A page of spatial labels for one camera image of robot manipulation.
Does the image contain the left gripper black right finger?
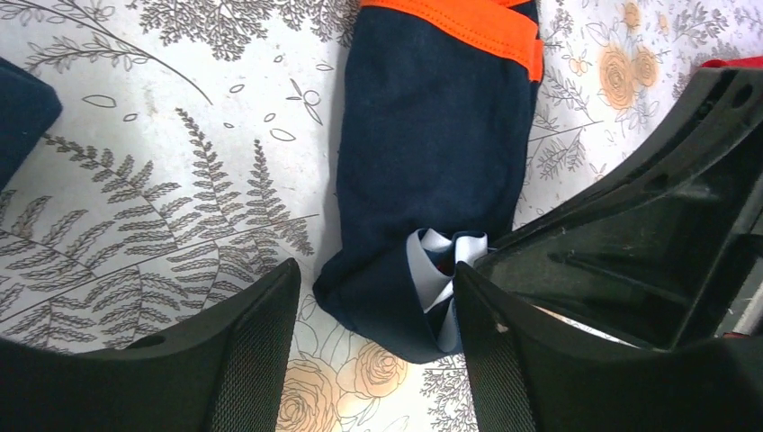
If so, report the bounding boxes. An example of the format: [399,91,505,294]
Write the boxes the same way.
[453,264,762,431]

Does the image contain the plain navy garment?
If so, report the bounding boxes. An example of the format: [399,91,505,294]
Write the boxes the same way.
[1,58,62,187]

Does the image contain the red folded cloth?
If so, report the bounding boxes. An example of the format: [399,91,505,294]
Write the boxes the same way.
[701,56,763,68]

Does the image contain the navy underwear orange trim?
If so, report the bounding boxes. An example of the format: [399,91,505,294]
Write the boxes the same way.
[313,1,543,364]

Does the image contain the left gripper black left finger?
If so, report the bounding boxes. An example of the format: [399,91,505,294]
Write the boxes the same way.
[1,259,301,431]

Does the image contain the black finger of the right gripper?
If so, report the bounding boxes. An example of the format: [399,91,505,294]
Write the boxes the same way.
[475,67,762,350]

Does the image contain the floral bed sheet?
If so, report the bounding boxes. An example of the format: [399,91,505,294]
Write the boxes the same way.
[1,1,762,431]

